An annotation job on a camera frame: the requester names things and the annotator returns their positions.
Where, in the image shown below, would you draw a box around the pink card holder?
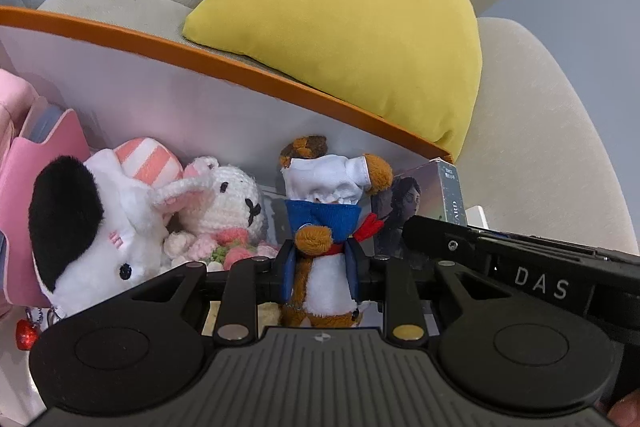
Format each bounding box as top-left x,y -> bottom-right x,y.
0,104 -> 93,315

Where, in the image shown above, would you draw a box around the red panda plush sailor outfit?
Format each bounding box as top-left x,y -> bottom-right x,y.
277,134 -> 396,328

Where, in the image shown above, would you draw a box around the person's right hand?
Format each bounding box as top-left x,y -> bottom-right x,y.
606,398 -> 640,427

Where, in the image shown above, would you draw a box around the red heart charm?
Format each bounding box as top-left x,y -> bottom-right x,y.
16,319 -> 42,351

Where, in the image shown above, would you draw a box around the orange cardboard box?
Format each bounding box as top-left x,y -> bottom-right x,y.
0,6 -> 455,427

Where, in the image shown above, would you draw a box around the yellow pillow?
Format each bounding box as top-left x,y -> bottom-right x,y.
182,0 -> 483,155

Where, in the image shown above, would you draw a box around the pink fabric pouch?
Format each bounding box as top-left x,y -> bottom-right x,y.
0,69 -> 41,148

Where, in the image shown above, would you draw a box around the white dog plush black ears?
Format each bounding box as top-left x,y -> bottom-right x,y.
27,137 -> 186,320

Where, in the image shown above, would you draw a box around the beige sofa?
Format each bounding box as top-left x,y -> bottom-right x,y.
37,0 -> 640,258

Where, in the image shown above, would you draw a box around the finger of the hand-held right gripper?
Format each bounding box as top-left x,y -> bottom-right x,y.
401,213 -> 483,268

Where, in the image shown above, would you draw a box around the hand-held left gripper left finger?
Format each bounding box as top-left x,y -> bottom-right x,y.
125,242 -> 297,342

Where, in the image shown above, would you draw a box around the white crochet bunny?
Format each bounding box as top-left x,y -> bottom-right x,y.
152,156 -> 281,270

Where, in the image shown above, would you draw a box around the white box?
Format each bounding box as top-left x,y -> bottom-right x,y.
466,205 -> 489,229

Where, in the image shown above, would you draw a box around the printed card box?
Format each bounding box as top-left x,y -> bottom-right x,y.
371,159 -> 469,265

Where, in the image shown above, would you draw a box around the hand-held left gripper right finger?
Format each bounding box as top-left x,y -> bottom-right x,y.
349,241 -> 506,343

